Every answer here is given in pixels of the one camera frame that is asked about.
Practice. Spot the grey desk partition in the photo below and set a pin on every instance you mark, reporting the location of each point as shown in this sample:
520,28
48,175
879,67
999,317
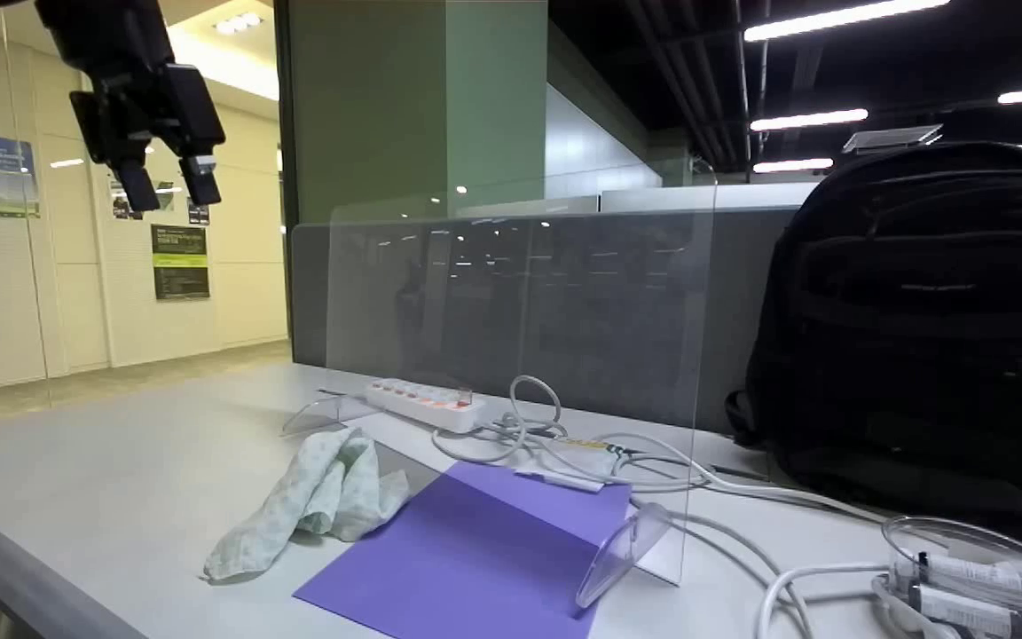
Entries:
606,295

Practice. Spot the green pillar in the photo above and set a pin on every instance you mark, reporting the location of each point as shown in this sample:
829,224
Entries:
411,106

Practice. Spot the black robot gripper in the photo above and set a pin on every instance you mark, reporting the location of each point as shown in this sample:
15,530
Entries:
138,94

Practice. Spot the white power adapters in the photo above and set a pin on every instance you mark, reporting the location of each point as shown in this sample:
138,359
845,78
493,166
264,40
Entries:
952,597

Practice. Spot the dark green wall sign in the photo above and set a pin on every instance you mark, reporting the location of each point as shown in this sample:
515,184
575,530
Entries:
180,266

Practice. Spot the white power strip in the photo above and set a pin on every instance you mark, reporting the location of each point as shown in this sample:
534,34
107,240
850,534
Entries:
422,402

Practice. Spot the pale green patterned cloth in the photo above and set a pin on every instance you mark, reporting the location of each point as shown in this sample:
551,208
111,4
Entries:
335,488

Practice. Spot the black backpack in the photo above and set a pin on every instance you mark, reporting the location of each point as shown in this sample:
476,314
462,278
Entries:
890,346

